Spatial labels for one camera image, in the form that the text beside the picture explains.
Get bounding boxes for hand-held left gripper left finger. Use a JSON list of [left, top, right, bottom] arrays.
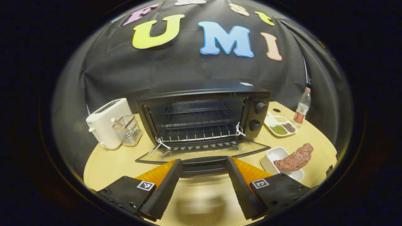
[[94, 159, 183, 222]]

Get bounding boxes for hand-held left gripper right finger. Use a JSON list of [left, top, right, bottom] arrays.
[[226, 156, 313, 221]]

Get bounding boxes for brown meat piece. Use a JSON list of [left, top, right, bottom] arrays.
[[274, 143, 314, 172]]

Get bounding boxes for black electric oven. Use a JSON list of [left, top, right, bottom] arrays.
[[135, 82, 271, 177]]

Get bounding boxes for white rectangular tray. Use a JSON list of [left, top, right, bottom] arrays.
[[261, 147, 305, 182]]

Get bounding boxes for clear utensil holder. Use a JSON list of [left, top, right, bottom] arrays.
[[111, 115, 143, 147]]

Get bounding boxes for white divided bean dish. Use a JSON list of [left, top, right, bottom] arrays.
[[264, 111, 298, 137]]

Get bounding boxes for white toaster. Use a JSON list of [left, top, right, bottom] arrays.
[[86, 98, 134, 150]]

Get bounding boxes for clear bottle with red label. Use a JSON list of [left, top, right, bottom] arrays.
[[293, 82, 312, 129]]

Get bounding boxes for black backdrop cloth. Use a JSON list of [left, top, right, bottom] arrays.
[[52, 0, 354, 178]]

